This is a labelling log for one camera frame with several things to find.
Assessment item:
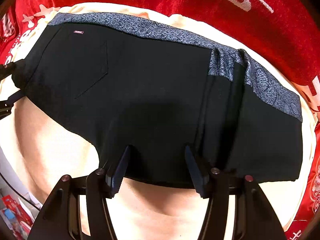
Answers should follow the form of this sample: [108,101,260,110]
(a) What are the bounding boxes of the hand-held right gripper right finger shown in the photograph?
[184,145,287,240]

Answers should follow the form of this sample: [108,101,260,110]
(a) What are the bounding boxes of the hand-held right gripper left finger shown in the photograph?
[27,145,132,240]

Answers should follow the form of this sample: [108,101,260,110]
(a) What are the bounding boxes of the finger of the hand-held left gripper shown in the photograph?
[0,90,25,117]
[0,59,27,80]

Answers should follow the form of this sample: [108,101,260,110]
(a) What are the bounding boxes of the black pants with blue stripes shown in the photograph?
[12,12,303,189]

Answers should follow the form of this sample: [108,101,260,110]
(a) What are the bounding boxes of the cream cloth sheet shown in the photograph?
[0,2,319,240]

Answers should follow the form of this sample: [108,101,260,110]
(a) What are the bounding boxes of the colourful printed boxes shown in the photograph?
[0,194,34,240]

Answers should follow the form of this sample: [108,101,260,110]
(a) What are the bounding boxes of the red embroidered quilt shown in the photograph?
[285,152,320,240]

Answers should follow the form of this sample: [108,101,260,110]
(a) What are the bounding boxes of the thin black cable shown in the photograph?
[0,172,42,210]

